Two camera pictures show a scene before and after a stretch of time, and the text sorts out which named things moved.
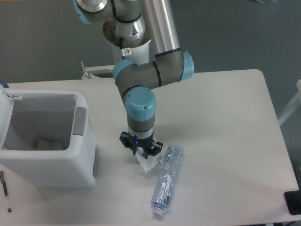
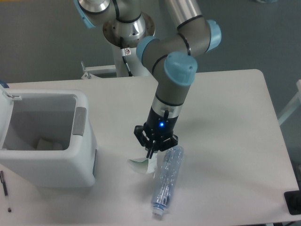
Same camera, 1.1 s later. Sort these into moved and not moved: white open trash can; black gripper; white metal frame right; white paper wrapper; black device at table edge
Moved: black gripper; white paper wrapper
Not moved: black device at table edge; white metal frame right; white open trash can
